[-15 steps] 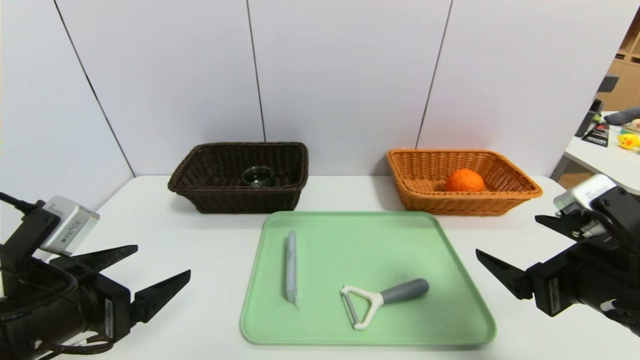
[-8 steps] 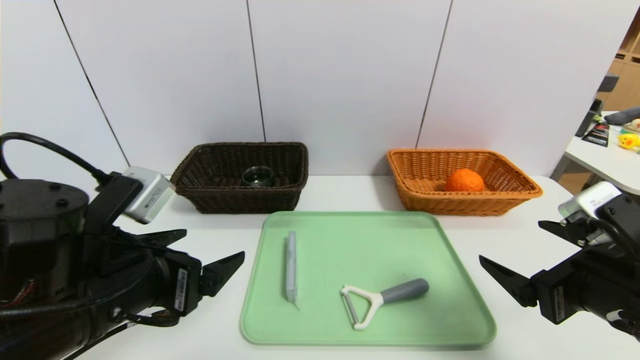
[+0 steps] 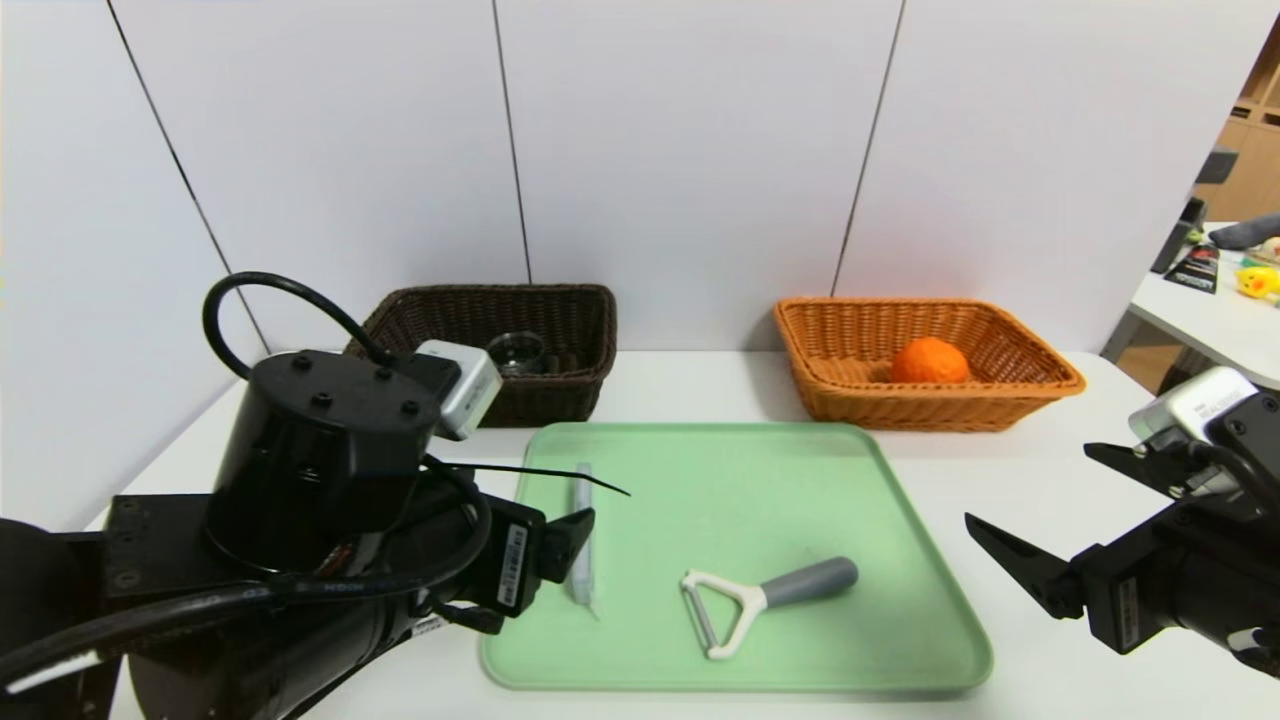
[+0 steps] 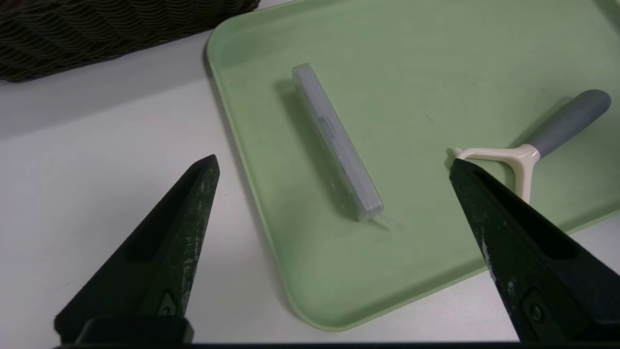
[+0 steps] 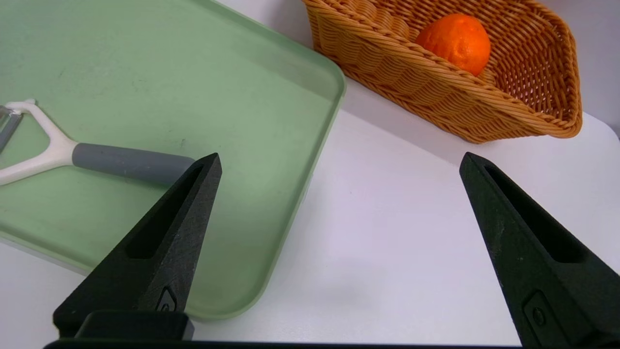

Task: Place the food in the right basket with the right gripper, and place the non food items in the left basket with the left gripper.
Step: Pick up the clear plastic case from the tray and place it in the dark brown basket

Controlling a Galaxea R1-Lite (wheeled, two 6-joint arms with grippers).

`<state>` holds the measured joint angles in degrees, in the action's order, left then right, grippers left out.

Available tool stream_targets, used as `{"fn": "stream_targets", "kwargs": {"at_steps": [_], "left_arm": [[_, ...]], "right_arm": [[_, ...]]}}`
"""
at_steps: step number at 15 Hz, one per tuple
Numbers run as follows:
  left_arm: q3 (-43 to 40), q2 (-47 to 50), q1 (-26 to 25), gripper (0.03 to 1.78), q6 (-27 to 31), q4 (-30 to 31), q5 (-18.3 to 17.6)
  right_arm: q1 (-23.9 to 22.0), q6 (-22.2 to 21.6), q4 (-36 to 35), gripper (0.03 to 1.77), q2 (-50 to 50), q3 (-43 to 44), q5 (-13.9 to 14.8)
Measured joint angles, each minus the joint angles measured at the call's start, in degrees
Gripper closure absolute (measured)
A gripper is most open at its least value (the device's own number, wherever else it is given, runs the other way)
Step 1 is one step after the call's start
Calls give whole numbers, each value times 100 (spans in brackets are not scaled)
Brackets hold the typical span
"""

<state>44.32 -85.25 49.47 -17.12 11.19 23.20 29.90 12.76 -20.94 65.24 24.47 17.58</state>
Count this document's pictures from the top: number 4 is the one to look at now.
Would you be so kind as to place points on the slim clear plastic case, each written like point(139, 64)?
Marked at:
point(339, 145)

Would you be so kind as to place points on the light green plastic tray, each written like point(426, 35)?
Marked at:
point(426, 72)

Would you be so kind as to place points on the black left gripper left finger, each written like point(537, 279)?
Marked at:
point(160, 252)

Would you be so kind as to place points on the dark brown wicker basket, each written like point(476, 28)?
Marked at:
point(97, 34)

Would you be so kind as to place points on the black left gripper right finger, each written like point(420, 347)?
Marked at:
point(533, 271)

